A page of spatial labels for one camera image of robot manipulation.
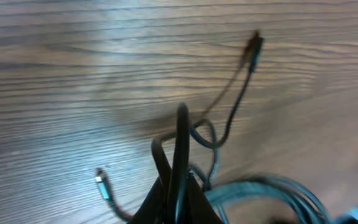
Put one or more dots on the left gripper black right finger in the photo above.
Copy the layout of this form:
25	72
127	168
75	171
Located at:
199	209

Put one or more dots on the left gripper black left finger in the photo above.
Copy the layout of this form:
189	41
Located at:
152	209

